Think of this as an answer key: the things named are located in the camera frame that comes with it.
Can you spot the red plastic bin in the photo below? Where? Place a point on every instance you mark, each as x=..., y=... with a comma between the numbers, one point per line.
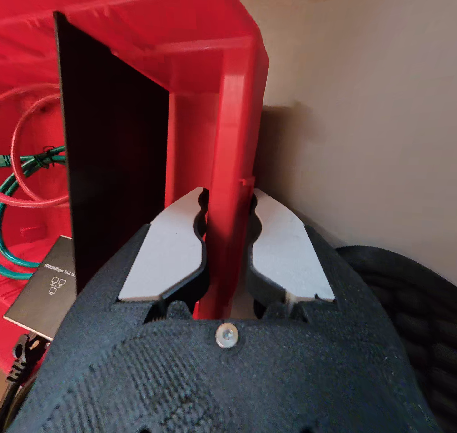
x=232, y=118

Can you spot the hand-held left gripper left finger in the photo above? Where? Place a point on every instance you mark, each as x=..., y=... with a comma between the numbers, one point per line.
x=167, y=258

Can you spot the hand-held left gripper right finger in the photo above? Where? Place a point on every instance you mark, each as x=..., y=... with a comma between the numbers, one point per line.
x=285, y=258

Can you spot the black bin divider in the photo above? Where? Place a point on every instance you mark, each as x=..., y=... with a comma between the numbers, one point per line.
x=114, y=154

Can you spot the black ethernet splitter box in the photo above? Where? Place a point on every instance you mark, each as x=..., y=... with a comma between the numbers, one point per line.
x=39, y=297

